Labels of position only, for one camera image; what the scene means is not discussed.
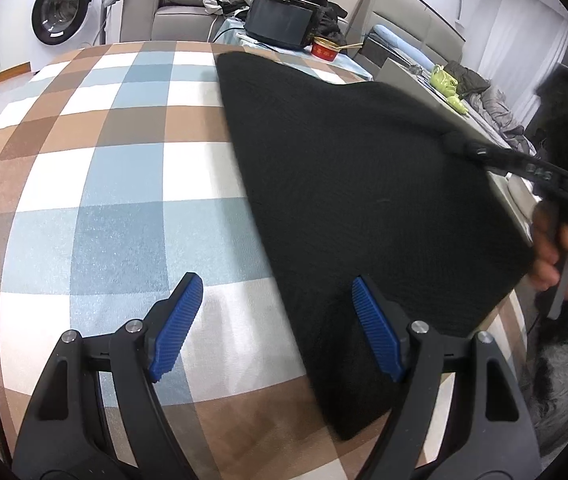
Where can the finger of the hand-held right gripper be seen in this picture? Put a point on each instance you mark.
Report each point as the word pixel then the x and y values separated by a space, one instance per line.
pixel 474 151

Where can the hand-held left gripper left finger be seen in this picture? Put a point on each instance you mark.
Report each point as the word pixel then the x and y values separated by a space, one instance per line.
pixel 176 330

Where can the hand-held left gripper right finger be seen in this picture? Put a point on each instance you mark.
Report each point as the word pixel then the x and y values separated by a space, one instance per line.
pixel 379 330

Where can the black knit sweater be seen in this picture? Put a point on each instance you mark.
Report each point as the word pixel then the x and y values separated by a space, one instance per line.
pixel 354 170

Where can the dark grey clothes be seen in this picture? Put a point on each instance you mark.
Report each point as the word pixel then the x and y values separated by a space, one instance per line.
pixel 494 105

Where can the green toy figure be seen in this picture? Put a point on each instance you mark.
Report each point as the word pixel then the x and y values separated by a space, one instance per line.
pixel 458 105

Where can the white curtain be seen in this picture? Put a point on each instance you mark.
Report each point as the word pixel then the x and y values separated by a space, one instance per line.
pixel 524 60

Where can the light blue pillow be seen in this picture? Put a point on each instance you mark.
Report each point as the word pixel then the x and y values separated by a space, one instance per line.
pixel 391 35

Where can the grey corner sofa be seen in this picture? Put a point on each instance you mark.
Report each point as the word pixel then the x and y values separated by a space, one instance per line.
pixel 414 15

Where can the wooden chopsticks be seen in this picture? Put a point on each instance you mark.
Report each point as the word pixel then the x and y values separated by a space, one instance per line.
pixel 351 47

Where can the checkered blanket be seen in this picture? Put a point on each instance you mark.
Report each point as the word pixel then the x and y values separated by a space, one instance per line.
pixel 88 185

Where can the red bowl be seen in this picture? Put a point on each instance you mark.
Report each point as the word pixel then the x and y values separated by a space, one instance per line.
pixel 326 50

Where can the white washing machine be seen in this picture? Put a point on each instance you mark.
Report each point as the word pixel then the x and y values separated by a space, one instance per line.
pixel 61 10

